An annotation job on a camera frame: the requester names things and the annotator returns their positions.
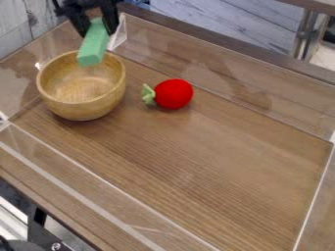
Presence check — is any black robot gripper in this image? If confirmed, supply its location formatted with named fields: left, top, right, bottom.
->
left=53, top=0, right=118, bottom=36

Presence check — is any green rectangular block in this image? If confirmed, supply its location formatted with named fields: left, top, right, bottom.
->
left=77, top=18, right=108, bottom=67

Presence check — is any brown wooden bowl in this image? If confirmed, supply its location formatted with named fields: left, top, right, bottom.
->
left=34, top=51, right=125, bottom=121

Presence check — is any red plush tomato toy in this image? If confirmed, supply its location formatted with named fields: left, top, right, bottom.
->
left=141, top=78, right=193, bottom=110

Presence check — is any metal table leg background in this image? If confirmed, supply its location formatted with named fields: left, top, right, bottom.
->
left=293, top=10, right=329, bottom=62

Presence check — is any clear acrylic table barrier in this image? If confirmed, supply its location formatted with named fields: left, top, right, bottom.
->
left=0, top=121, right=218, bottom=251

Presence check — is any clear acrylic corner bracket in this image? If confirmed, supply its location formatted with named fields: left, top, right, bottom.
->
left=105, top=14, right=126, bottom=51

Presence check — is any black table leg bracket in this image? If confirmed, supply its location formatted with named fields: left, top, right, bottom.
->
left=27, top=207, right=74, bottom=251

